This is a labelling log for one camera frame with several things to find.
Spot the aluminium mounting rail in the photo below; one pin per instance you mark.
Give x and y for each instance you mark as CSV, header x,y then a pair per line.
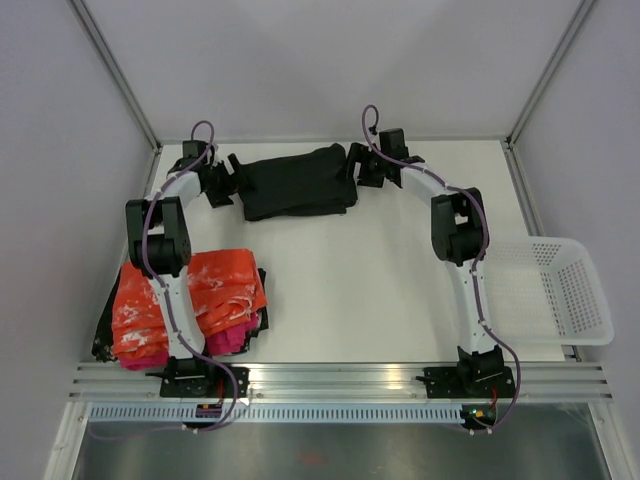
x,y
288,383

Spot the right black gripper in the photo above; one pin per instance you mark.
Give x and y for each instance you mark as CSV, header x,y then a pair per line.
x,y
359,153

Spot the orange white folded trousers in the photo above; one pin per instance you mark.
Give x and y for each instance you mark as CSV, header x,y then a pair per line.
x,y
225,288

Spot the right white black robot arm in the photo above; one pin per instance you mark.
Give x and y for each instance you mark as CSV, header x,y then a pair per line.
x,y
459,238

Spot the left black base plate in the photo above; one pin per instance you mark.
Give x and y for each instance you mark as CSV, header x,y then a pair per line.
x,y
195,380

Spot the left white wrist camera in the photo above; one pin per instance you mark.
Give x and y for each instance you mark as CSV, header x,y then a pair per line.
x,y
216,152

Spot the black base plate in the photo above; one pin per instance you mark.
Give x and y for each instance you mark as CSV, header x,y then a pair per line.
x,y
195,380
450,383

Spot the aluminium frame post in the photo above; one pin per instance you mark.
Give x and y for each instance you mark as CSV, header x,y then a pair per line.
x,y
576,24
98,41

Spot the white slotted cable duct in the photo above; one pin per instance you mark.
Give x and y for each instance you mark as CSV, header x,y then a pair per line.
x,y
282,413

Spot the pink folded trousers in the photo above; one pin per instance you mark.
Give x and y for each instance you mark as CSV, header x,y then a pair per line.
x,y
232,341

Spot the white plastic basket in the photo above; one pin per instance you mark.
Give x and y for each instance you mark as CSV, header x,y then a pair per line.
x,y
545,290

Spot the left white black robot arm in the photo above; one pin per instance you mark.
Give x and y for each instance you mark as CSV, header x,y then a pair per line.
x,y
159,244

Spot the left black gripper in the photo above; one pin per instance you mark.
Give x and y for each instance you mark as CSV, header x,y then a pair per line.
x,y
231,185

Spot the left aluminium frame post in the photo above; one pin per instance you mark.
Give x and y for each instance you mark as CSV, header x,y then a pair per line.
x,y
98,41

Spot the right aluminium frame post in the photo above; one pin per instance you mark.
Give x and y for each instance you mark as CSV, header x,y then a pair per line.
x,y
576,24

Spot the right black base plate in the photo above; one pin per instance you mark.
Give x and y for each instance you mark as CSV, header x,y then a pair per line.
x,y
450,383

